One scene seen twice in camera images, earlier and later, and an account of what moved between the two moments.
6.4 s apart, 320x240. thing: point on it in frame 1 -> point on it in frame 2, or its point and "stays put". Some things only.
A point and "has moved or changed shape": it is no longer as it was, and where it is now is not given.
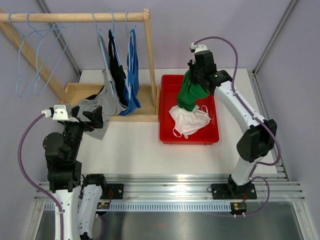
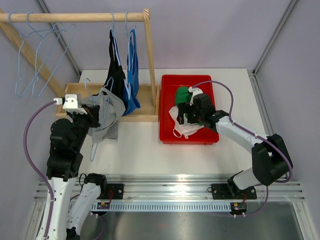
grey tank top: (96, 110) has moved or changed shape
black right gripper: (192, 66) -> (186, 108)
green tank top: (189, 93) has moved or changed shape
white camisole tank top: (185, 121) stays put
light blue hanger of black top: (118, 56) stays put
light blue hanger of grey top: (103, 49) -> (104, 113)
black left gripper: (95, 117) stays put
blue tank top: (131, 91) stays put
